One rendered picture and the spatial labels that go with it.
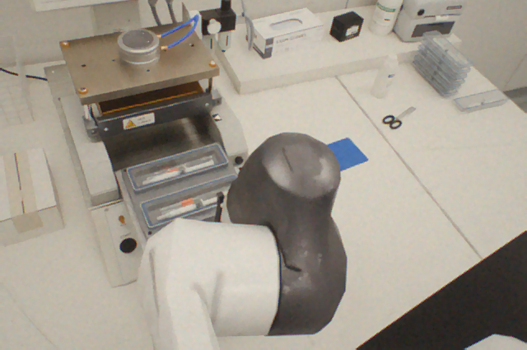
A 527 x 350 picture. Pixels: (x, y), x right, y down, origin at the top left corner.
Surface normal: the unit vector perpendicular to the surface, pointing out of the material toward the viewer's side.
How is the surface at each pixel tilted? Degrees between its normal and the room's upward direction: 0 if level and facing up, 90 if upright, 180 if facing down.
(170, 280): 6
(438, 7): 86
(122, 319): 0
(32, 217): 88
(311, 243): 43
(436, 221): 0
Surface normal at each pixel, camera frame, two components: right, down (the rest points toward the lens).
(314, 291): 0.26, -0.09
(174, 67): 0.10, -0.68
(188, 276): 0.33, -0.65
